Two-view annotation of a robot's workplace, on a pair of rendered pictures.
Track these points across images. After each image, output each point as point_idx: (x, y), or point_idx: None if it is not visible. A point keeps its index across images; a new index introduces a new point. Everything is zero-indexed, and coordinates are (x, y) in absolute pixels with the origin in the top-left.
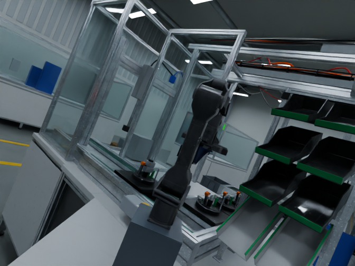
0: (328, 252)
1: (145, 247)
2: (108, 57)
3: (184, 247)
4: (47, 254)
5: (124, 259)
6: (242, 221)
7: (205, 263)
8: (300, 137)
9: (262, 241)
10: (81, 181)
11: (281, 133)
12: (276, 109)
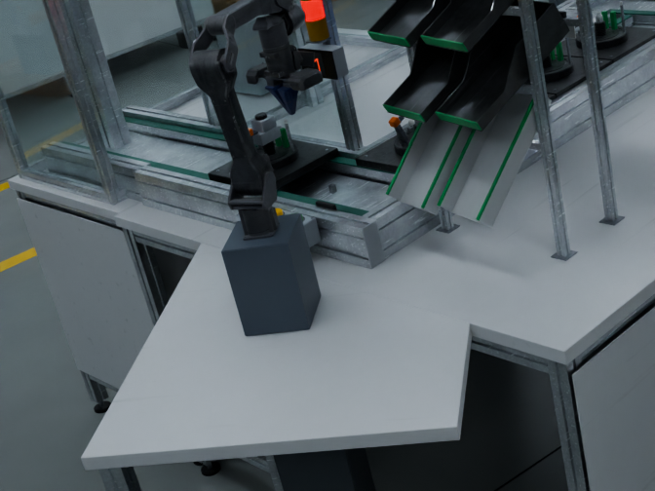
0: (543, 137)
1: (253, 267)
2: None
3: (355, 243)
4: (172, 331)
5: (243, 290)
6: (430, 154)
7: (416, 245)
8: None
9: (618, 132)
10: (165, 228)
11: None
12: None
